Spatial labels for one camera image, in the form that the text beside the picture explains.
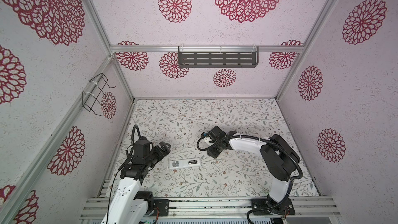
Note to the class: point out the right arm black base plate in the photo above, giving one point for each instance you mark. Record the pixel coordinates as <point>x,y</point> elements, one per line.
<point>265,206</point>

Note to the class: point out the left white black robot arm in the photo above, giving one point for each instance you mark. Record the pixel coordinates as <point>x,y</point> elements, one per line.
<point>129,204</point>

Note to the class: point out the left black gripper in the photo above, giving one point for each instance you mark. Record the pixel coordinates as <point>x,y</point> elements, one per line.
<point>161,154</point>

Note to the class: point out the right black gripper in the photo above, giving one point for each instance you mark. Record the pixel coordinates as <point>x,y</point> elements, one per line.
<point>211,153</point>

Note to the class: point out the white remote control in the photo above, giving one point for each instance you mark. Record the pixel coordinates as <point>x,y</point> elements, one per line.
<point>183,163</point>

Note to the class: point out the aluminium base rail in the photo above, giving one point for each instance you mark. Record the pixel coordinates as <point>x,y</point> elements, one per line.
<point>222,207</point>

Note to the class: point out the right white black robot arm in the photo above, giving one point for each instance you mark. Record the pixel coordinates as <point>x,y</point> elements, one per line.
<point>281,160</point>

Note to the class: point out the black wire wall basket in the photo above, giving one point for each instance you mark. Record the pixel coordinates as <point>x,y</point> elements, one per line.
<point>100,100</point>

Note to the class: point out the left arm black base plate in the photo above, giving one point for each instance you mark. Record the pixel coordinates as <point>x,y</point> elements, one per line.
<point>158,207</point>

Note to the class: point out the grey slotted wall shelf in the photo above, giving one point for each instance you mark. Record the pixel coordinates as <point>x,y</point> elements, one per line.
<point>217,59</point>

